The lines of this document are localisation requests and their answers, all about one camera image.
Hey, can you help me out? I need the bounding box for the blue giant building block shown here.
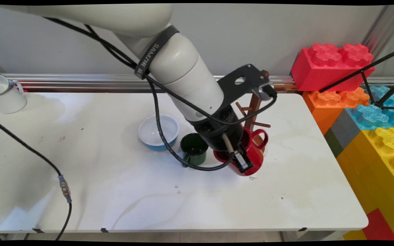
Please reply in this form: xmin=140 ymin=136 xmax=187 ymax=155
xmin=346 ymin=85 xmax=394 ymax=130

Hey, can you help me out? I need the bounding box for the red giant building block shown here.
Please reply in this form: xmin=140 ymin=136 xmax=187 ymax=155
xmin=291 ymin=43 xmax=375 ymax=92

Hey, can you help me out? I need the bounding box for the grey giant building block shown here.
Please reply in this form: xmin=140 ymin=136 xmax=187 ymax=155
xmin=330 ymin=109 xmax=362 ymax=151

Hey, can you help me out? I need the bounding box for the aluminium rail profile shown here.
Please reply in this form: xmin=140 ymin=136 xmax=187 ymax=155
xmin=0 ymin=73 xmax=394 ymax=93

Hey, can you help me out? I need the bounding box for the black cable with metal connector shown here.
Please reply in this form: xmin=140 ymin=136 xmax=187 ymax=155
xmin=0 ymin=116 xmax=73 ymax=241

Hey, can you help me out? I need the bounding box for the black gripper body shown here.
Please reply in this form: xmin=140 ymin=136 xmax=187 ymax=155
xmin=187 ymin=105 xmax=245 ymax=152

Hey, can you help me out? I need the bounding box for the thin black cable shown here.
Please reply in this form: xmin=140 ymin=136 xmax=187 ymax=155
xmin=43 ymin=17 xmax=278 ymax=172

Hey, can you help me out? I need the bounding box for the white enamel mug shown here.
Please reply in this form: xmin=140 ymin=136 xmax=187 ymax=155
xmin=0 ymin=73 xmax=27 ymax=114

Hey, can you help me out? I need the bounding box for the small red building block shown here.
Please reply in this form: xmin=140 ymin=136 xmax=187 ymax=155
xmin=362 ymin=208 xmax=394 ymax=241

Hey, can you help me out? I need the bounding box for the black tripod stand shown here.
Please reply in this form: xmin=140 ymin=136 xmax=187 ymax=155
xmin=318 ymin=46 xmax=394 ymax=110

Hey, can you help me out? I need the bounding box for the black strap band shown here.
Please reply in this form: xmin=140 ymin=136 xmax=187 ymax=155
xmin=134 ymin=25 xmax=180 ymax=80

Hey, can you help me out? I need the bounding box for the white and blue bowl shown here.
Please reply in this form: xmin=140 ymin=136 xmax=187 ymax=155
xmin=138 ymin=114 xmax=180 ymax=151

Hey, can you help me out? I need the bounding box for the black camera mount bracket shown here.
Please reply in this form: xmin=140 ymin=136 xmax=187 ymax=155
xmin=217 ymin=64 xmax=270 ymax=110

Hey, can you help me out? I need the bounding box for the dark green building block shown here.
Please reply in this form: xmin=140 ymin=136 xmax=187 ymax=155
xmin=324 ymin=128 xmax=344 ymax=158

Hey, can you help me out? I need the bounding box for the red mug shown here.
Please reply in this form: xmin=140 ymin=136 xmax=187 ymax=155
xmin=213 ymin=127 xmax=269 ymax=176

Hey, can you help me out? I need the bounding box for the brown wooden mug tree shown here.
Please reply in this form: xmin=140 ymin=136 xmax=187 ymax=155
xmin=235 ymin=70 xmax=272 ymax=154

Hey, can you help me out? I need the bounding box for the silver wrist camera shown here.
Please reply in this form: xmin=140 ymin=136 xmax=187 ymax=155
xmin=252 ymin=82 xmax=278 ymax=101

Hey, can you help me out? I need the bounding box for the dark green mug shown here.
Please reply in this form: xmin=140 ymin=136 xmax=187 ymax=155
xmin=180 ymin=133 xmax=209 ymax=168

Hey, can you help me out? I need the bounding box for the yellow giant building block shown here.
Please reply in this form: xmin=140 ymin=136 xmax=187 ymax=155
xmin=336 ymin=127 xmax=394 ymax=240

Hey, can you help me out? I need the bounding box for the orange giant building block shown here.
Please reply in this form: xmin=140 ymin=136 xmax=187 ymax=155
xmin=302 ymin=87 xmax=370 ymax=135

